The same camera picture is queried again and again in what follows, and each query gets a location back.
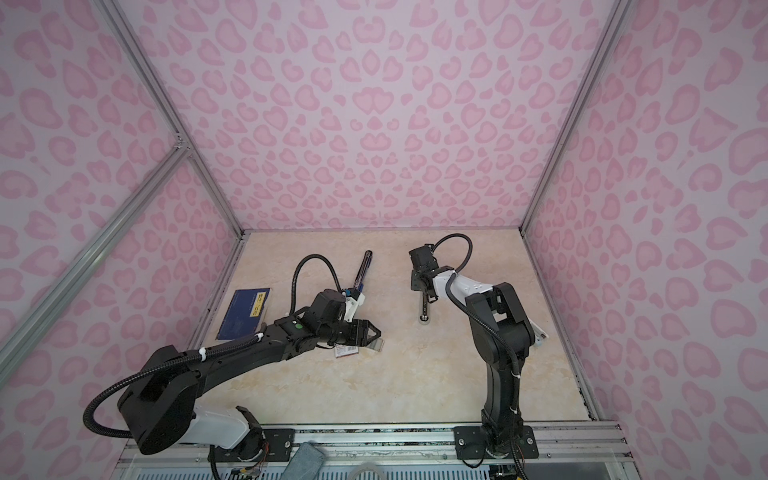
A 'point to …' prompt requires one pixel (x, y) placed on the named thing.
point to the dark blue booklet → (245, 314)
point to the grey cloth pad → (305, 464)
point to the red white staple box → (343, 350)
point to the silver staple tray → (377, 344)
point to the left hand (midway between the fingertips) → (377, 330)
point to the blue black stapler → (360, 276)
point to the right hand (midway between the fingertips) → (425, 276)
